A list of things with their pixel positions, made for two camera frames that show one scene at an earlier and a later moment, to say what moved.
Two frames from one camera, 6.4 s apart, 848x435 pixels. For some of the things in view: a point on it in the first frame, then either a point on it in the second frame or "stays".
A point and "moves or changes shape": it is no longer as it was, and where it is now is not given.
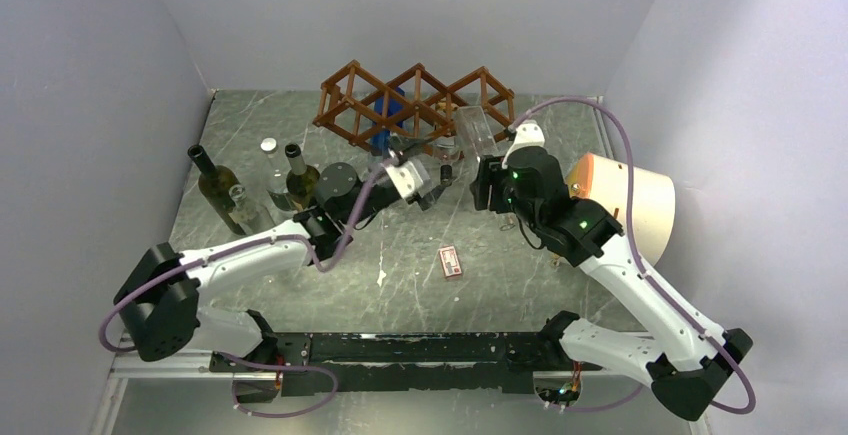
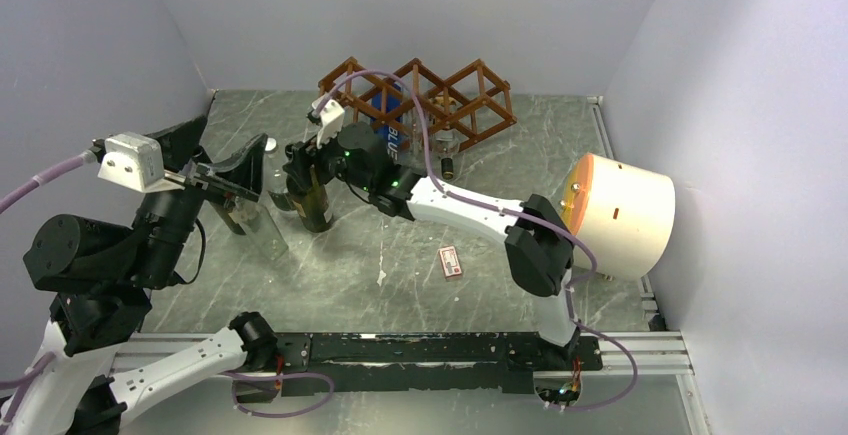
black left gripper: [401, 145] → [242, 173]
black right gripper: [491, 171] → [305, 155]
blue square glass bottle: [388, 116] moves or changes shape
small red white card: [450, 262] stays
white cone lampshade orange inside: [605, 181] stays
